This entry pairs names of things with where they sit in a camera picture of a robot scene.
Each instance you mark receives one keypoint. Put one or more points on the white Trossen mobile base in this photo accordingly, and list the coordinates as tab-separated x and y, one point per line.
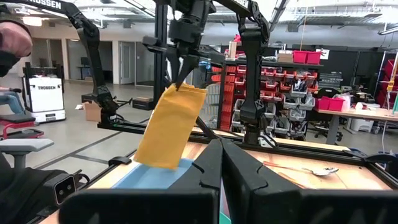
43	96

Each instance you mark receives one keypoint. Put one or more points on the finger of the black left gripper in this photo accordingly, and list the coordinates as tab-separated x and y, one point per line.
174	63
188	70

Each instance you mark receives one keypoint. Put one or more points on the pink storage bin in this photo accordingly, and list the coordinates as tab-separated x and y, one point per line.
329	104

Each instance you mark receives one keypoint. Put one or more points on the open cardboard box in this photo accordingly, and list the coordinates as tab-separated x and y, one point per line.
92	112

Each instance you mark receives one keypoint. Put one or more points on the yellow cloth napkin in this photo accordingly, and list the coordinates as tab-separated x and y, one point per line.
171	124

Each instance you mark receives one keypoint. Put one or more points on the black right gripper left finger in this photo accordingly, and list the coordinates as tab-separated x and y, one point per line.
186	202

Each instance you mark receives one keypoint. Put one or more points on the black table-level camera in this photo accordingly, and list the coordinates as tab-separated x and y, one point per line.
64	189

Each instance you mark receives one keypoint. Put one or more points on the red storage bin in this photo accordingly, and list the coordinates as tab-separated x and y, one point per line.
300	57
314	58

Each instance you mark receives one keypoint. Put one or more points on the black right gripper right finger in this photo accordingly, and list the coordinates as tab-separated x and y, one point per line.
264	202

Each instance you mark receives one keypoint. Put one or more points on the black rig post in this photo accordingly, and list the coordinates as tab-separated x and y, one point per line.
160	62

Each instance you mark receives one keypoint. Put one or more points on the teal plate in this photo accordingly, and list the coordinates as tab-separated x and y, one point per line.
225	219

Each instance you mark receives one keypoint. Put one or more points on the shelving rack with parts bins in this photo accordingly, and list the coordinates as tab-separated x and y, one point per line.
280	93

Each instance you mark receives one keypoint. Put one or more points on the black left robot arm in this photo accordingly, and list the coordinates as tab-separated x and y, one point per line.
253	77

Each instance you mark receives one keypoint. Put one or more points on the person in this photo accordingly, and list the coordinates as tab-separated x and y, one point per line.
11	102
12	40

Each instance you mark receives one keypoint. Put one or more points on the red bench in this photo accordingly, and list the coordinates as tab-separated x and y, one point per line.
15	119

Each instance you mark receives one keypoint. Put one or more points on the blue plastic tray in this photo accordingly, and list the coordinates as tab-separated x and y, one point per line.
149	179

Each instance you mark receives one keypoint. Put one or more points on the black aluminium table frame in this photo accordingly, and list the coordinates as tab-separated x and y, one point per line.
295	149

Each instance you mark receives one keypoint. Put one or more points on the chair with grey armrest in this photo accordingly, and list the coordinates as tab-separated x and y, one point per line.
25	144

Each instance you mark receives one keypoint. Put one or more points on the black swivel chair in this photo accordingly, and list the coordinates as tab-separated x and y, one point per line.
326	93

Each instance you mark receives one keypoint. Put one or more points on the wooden work table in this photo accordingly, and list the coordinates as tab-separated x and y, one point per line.
367	115

